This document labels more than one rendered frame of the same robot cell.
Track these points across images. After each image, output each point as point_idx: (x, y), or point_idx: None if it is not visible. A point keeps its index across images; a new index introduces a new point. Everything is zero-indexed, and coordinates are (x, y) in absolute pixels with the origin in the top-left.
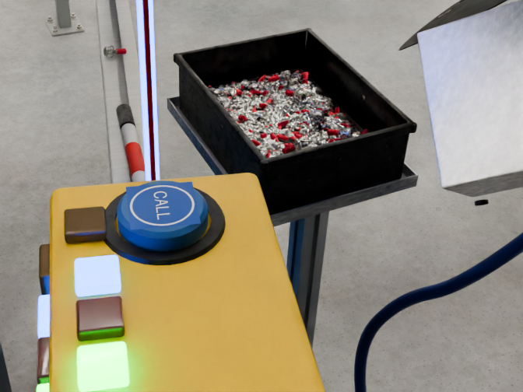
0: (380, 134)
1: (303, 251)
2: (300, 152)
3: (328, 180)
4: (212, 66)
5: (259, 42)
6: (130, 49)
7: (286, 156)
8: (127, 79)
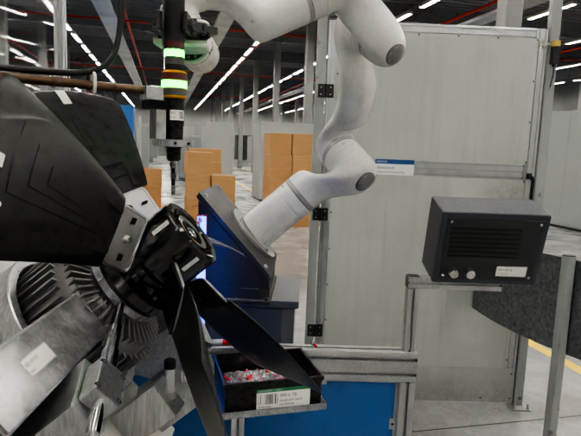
0: (220, 376)
1: (228, 431)
2: (215, 360)
3: (218, 384)
4: (303, 362)
5: (311, 365)
6: (320, 349)
7: (214, 357)
8: (294, 347)
